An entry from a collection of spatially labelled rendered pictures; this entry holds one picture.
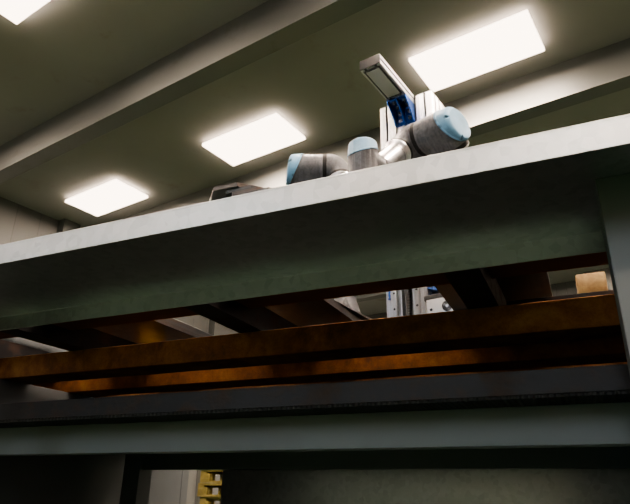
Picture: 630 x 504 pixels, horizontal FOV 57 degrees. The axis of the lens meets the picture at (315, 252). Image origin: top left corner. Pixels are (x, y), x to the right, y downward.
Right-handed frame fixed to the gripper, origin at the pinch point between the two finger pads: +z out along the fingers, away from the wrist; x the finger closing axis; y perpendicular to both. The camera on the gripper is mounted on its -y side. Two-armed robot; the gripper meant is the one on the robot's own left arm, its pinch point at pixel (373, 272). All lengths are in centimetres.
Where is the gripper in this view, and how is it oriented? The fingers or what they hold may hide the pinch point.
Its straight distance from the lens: 134.7
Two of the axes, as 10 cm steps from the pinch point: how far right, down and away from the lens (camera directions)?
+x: -4.1, -3.6, -8.4
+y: -9.1, 1.4, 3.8
